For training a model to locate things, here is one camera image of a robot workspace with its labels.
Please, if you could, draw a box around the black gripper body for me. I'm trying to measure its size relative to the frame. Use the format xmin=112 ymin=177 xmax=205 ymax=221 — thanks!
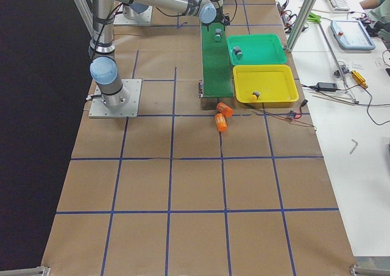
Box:
xmin=203 ymin=13 xmax=230 ymax=32

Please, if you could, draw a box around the green mushroom push button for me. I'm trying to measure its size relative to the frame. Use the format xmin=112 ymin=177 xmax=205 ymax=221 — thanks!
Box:
xmin=214 ymin=28 xmax=223 ymax=43
xmin=233 ymin=46 xmax=243 ymax=60

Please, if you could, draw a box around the yellow mushroom push button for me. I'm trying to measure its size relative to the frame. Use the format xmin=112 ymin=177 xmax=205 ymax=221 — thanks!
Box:
xmin=249 ymin=91 xmax=261 ymax=102

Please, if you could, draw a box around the orange cylinder with white numbers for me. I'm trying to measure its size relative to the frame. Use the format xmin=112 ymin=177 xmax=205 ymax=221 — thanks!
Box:
xmin=214 ymin=113 xmax=228 ymax=132

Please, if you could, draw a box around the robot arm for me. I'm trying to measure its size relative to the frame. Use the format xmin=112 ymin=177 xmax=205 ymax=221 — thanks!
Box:
xmin=89 ymin=0 xmax=233 ymax=109

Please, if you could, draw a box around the green plastic tray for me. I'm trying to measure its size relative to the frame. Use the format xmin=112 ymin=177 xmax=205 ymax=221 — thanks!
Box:
xmin=227 ymin=34 xmax=287 ymax=66

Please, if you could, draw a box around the green conveyor belt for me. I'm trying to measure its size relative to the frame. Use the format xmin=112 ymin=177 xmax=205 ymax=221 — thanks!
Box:
xmin=199 ymin=25 xmax=233 ymax=98

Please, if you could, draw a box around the yellow plastic tray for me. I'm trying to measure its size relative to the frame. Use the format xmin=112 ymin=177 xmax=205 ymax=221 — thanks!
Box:
xmin=233 ymin=65 xmax=299 ymax=104

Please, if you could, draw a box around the small motor controller board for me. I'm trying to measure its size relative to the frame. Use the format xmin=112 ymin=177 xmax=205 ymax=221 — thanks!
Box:
xmin=286 ymin=110 xmax=301 ymax=121

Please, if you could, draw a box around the black power adapter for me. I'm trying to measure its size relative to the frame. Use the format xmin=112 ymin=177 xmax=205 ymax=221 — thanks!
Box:
xmin=316 ymin=82 xmax=338 ymax=92

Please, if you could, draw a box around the teach pendant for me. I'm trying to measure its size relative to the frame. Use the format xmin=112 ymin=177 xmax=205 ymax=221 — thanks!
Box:
xmin=330 ymin=20 xmax=375 ymax=51

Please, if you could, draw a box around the gold resistor block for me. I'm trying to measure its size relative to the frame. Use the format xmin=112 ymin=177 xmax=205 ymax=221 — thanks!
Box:
xmin=350 ymin=70 xmax=368 ymax=89

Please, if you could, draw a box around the allen key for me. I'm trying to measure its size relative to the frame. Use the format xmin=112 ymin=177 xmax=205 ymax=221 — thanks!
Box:
xmin=349 ymin=139 xmax=358 ymax=155

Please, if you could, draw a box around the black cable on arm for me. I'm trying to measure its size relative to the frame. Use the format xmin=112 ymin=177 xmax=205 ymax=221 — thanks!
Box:
xmin=222 ymin=0 xmax=239 ymax=24

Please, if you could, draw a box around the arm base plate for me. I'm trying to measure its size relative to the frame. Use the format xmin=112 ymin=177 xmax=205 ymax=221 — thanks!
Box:
xmin=89 ymin=79 xmax=142 ymax=118
xmin=114 ymin=5 xmax=153 ymax=26

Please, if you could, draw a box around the aluminium frame post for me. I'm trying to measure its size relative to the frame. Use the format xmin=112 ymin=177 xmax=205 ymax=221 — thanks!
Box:
xmin=285 ymin=0 xmax=316 ymax=52

